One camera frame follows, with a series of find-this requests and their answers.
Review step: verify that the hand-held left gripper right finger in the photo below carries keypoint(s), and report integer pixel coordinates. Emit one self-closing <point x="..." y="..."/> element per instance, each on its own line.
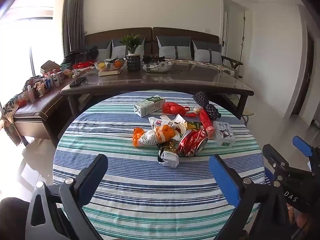
<point x="222" y="177"/>

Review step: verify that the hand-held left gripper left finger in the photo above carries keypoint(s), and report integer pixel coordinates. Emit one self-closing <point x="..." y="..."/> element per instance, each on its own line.
<point x="95" y="172"/>

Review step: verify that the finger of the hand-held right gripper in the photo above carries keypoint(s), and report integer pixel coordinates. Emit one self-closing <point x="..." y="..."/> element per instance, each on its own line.
<point x="302" y="145"/>
<point x="275" y="158"/>

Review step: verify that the blue plastic basket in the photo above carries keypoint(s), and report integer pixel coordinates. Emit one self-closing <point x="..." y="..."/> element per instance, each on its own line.
<point x="268" y="176"/>

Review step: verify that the white red-print paper wrapper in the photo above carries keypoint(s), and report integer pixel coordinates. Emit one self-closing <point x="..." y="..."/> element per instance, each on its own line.
<point x="172" y="123"/>

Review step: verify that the black foam net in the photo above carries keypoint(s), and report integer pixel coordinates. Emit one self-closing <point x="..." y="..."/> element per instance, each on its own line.
<point x="207" y="105"/>

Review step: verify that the white plastic box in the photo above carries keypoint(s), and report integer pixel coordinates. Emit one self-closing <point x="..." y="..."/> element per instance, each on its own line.
<point x="223" y="135"/>

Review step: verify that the crushed red can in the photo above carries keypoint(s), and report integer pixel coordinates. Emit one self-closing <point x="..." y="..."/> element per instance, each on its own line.
<point x="191" y="141"/>

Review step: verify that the striped tablecloth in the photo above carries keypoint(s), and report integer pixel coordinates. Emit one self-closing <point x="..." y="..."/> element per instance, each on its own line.
<point x="140" y="195"/>

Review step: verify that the small stool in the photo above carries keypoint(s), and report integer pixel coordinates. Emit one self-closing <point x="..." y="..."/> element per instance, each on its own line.
<point x="248" y="115"/>

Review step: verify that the red snack wrapper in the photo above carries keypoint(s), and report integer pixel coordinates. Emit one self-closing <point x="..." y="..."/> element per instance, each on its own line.
<point x="206" y="122"/>

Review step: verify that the gold black foil wrapper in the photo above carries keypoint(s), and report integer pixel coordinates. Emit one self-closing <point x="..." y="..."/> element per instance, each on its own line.
<point x="168" y="156"/>

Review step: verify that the green snack packet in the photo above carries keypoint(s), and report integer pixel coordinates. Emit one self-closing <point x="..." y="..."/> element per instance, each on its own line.
<point x="194" y="125"/>

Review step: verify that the orange white plastic wrapper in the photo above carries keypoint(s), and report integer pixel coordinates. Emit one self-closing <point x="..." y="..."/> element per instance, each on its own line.
<point x="150" y="136"/>

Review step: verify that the bread packet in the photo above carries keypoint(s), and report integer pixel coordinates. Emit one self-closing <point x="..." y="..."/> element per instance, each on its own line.
<point x="197" y="109"/>

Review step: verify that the wooden side cabinet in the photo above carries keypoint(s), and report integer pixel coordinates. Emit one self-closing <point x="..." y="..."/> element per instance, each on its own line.
<point x="40" y="112"/>

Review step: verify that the green white milk carton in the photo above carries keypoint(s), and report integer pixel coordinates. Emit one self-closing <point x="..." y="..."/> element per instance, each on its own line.
<point x="147" y="106"/>

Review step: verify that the red plastic bag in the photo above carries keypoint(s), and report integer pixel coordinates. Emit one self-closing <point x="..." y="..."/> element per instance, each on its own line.
<point x="172" y="108"/>

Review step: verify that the black phone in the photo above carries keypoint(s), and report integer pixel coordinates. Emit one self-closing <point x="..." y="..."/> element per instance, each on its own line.
<point x="78" y="82"/>

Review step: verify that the person's dark trouser leg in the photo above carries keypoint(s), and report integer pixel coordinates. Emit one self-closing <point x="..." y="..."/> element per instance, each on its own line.
<point x="12" y="220"/>

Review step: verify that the row of small bottles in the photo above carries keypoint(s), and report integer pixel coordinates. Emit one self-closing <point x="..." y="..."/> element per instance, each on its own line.
<point x="48" y="81"/>

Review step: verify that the wooden chair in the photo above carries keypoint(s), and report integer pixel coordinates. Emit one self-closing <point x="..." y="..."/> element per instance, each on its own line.
<point x="232" y="63"/>

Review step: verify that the floral patterned cloth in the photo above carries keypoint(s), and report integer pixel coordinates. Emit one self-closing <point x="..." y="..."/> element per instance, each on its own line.
<point x="8" y="112"/>

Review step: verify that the red box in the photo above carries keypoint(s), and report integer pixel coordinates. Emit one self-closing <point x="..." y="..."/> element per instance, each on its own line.
<point x="82" y="65"/>

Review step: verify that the glass fruit bowl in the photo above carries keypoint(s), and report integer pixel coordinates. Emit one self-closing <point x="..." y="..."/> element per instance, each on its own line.
<point x="110" y="65"/>

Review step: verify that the dark wooden table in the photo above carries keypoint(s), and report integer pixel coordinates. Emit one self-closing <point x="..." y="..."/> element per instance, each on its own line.
<point x="160" y="81"/>

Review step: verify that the green plant in black pot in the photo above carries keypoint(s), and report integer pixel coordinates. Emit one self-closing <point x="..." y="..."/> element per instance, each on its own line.
<point x="133" y="62"/>

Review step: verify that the black bag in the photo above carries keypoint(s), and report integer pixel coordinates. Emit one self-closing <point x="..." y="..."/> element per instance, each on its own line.
<point x="82" y="53"/>

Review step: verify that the grey pillow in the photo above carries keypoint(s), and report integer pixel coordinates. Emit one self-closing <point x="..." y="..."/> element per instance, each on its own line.
<point x="103" y="51"/>
<point x="173" y="47"/>
<point x="117" y="48"/>
<point x="206" y="53"/>

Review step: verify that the tea set tray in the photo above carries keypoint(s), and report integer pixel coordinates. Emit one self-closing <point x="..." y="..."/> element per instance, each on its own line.
<point x="156" y="65"/>

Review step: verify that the white door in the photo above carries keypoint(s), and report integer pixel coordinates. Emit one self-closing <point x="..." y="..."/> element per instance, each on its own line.
<point x="235" y="30"/>

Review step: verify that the brown sofa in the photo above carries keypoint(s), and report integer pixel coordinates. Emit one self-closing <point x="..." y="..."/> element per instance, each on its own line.
<point x="175" y="33"/>

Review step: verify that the grey curtain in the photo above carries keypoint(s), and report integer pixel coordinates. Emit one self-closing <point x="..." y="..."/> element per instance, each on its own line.
<point x="73" y="17"/>

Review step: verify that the dark door frame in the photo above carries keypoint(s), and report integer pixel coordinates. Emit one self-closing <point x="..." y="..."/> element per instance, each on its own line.
<point x="305" y="75"/>

